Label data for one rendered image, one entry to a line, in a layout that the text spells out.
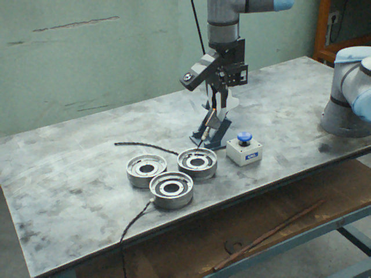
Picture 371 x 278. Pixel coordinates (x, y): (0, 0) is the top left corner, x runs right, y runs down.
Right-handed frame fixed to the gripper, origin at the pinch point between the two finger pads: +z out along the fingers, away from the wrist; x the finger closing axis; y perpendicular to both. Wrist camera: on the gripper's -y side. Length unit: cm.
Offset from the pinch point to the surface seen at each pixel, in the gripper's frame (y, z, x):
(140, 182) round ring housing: -23.9, 10.8, -4.1
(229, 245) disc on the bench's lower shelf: -1.6, 37.3, -9.9
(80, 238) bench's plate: -41.5, 13.1, -13.6
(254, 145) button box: 8.0, 8.6, -6.2
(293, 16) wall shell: 148, 43, 164
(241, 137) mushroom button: 4.9, 5.9, -4.8
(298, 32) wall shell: 153, 54, 164
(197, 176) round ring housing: -10.1, 11.1, -8.4
